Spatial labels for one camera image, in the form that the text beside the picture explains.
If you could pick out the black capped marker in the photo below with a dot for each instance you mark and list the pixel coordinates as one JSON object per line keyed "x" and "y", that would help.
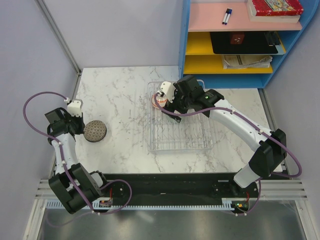
{"x": 225, "y": 16}

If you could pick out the blue shelf unit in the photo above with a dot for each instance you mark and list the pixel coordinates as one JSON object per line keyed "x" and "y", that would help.
{"x": 196, "y": 55}

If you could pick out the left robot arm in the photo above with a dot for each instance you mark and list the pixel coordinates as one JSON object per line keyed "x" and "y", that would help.
{"x": 72, "y": 184}

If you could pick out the orange and white bowl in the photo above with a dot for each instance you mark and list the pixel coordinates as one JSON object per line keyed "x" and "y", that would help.
{"x": 161, "y": 100}

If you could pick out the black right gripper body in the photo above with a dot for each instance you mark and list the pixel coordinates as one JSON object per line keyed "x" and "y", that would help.
{"x": 181, "y": 104}

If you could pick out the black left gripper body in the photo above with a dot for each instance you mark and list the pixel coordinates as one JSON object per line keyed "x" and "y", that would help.
{"x": 76, "y": 123}

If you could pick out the brown checkered blue-rimmed bowl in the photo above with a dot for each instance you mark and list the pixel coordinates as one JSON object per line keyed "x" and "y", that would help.
{"x": 95, "y": 131}

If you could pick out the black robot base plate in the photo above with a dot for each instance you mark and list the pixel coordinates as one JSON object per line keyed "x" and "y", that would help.
{"x": 175, "y": 189}

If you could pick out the white slotted cable duct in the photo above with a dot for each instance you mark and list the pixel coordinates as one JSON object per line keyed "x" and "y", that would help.
{"x": 225, "y": 205}

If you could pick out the blue capped marker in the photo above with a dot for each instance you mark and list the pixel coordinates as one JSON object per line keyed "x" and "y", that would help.
{"x": 228, "y": 16}

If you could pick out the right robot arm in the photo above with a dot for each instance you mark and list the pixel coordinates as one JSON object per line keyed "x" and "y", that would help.
{"x": 268, "y": 146}

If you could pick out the spiral bound notebook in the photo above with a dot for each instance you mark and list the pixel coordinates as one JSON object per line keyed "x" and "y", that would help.
{"x": 246, "y": 61}

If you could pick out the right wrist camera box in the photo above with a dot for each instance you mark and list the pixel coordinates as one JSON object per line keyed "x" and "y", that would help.
{"x": 168, "y": 90}

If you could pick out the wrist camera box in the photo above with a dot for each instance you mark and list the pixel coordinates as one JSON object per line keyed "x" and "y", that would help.
{"x": 74, "y": 108}
{"x": 168, "y": 90}

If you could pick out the aluminium corner frame post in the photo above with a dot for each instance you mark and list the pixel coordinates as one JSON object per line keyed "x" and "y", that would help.
{"x": 58, "y": 34}

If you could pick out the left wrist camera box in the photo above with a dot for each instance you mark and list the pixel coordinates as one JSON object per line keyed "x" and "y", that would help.
{"x": 74, "y": 108}

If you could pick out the black tablet with red box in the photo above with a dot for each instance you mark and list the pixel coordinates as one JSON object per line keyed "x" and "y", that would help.
{"x": 245, "y": 42}

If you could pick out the red patterned book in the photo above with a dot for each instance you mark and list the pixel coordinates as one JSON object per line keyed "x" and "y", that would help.
{"x": 274, "y": 11}

